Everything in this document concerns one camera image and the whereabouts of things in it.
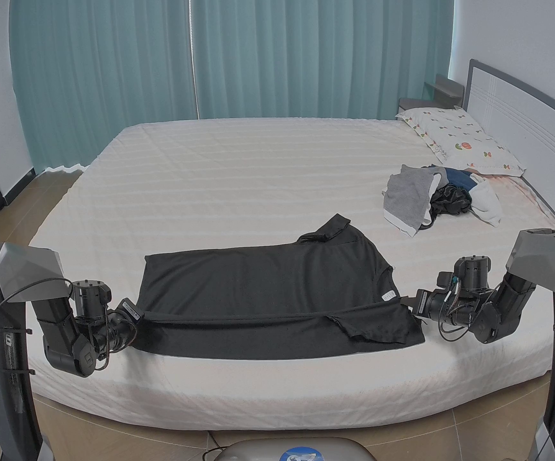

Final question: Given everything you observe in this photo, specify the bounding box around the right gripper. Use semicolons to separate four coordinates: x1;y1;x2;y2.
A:
410;287;452;325

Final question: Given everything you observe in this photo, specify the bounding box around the grey bedside table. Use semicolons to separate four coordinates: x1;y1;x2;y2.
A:
397;75;465;113

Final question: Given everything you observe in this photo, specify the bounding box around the blue-green curtain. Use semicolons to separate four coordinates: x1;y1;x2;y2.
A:
189;0;453;121
11;0;197;174

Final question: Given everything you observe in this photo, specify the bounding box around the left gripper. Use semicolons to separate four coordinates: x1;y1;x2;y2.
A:
105;298;148;346

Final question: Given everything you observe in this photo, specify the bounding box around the pile of clothes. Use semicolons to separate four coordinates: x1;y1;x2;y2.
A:
382;164;504;238

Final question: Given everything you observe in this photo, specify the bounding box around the bed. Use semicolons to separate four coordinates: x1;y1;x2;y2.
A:
28;58;555;433

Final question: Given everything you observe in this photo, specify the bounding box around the black T-shirt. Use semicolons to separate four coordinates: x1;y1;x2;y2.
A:
136;213;426;356

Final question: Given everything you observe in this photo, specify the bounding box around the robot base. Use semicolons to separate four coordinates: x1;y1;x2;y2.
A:
215;437;372;461

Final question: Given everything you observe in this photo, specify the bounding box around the white printed pillow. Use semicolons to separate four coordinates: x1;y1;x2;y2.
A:
395;107;528;177

